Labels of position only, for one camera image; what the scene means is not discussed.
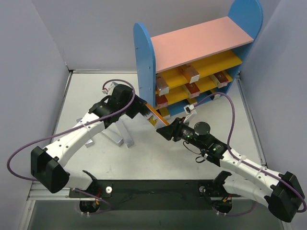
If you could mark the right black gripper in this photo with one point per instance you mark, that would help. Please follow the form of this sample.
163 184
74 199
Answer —
175 130

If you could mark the silver box under left gripper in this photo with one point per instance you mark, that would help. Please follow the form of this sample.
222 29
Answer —
90 142

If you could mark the silver RO box table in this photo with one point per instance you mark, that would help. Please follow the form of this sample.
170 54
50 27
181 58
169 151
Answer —
214 94

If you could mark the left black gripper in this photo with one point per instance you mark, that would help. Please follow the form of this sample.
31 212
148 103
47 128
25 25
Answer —
138 107

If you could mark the plain silver box horizontal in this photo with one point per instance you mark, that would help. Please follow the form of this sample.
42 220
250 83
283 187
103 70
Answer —
113 137

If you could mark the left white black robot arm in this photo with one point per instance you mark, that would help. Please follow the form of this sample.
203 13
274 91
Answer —
47 164

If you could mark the red 3D toothpaste box top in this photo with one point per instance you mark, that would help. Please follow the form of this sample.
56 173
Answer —
161 101

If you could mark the blue shelf with coloured boards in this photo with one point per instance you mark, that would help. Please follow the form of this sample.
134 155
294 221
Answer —
220 45

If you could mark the black toothpaste box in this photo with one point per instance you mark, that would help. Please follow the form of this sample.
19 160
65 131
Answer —
165 113

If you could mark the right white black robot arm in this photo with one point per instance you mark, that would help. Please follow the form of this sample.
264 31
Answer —
280 193

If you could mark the orange white RO toothpaste box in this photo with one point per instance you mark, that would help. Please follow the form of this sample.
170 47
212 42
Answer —
190 73

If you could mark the aluminium frame rail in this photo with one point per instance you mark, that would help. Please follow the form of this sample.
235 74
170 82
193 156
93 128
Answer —
38 194

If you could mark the silver RO toothpaste box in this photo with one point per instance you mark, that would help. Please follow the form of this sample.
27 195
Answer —
192 101

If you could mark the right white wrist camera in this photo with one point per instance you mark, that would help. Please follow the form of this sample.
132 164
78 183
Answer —
190 111

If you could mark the plain silver box diagonal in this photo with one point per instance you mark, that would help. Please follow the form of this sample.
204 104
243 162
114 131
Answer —
124 133

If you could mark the red 3d toothpaste box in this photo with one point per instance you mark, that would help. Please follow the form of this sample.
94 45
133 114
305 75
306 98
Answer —
192 90
161 101
219 79

